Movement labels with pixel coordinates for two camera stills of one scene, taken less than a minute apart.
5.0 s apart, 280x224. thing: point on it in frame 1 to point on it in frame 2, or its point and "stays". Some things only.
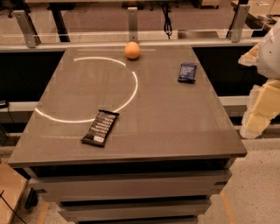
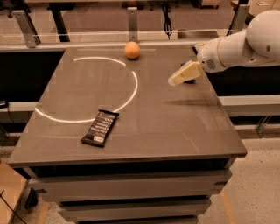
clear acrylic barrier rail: x=141 y=37 stays
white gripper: x=269 y=57 to x=207 y=58
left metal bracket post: x=29 y=31 stays
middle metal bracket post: x=133 y=35 stays
